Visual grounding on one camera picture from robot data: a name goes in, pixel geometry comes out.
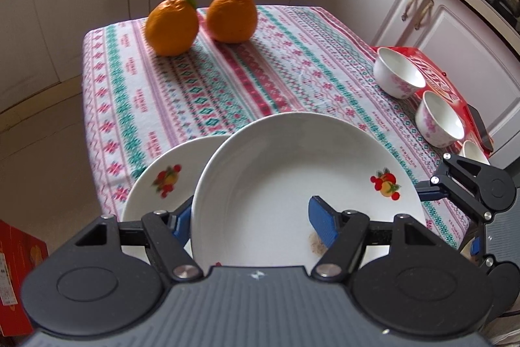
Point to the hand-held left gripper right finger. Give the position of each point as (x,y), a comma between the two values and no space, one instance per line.
(323,221)

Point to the patterned striped tablecloth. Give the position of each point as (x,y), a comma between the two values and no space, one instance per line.
(203,95)

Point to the white plate with fruit decal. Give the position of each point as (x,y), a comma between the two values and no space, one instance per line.
(154,204)
(276,176)

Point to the red printed carton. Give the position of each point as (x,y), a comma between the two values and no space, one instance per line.
(16,278)

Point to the red printed gift box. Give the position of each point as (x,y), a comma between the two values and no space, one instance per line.
(438,74)

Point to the black smartphone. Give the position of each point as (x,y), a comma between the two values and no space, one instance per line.
(481,129)

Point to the white bowl with pink flowers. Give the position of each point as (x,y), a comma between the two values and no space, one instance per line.
(398,70)
(473,154)
(440,119)

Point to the orange with green leaf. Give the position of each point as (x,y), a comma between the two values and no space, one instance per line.
(170,26)

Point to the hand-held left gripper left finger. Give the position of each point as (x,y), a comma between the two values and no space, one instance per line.
(183,225)

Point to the bumpy orange without leaf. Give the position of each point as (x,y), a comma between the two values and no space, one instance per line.
(231,13)

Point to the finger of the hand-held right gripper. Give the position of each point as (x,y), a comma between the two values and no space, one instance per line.
(476,247)
(430,193)

